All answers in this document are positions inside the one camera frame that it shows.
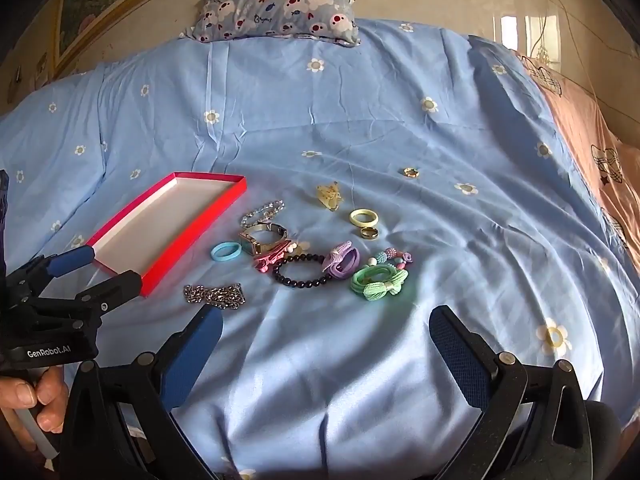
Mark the yellow translucent hair claw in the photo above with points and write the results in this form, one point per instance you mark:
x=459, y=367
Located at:
x=330, y=196

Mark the blue floral bed sheet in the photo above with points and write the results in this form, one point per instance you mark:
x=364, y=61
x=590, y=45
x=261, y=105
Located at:
x=442, y=145

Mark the gold bracelet watch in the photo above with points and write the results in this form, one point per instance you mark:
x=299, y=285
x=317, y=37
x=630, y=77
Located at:
x=262, y=237

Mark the red shallow box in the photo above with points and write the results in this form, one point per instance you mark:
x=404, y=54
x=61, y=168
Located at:
x=153, y=232

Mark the red hair clip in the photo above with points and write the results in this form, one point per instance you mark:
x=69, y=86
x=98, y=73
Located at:
x=288, y=248

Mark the blue patterned pillow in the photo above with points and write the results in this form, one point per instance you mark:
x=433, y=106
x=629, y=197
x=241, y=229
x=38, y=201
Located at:
x=327, y=20

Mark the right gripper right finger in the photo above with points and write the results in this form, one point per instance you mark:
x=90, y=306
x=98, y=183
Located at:
x=469, y=359

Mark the pink cartoon blanket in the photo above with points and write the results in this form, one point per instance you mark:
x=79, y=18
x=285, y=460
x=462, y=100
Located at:
x=609, y=166

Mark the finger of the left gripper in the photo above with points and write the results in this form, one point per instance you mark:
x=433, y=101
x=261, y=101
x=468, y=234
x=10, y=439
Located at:
x=101, y=298
x=42, y=270

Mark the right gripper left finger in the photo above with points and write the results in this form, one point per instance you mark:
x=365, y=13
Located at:
x=184, y=355

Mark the left hand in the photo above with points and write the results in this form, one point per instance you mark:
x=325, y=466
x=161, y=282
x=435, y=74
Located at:
x=50, y=391

